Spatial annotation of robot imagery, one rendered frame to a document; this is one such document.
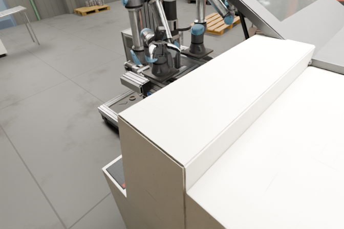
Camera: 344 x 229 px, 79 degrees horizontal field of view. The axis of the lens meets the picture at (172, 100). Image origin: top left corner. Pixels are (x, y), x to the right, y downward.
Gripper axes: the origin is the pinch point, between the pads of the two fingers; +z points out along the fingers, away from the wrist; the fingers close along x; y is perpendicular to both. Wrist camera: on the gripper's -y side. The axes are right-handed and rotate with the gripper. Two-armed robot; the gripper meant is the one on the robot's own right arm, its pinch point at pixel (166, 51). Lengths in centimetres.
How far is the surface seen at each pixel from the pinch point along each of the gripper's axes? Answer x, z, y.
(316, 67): -43, 43, -7
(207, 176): 16, 67, 1
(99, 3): -42, -789, 122
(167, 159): 25, 64, -4
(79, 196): 61, -44, 156
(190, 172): 21, 67, -3
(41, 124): 105, -171, 162
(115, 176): 31, 22, 52
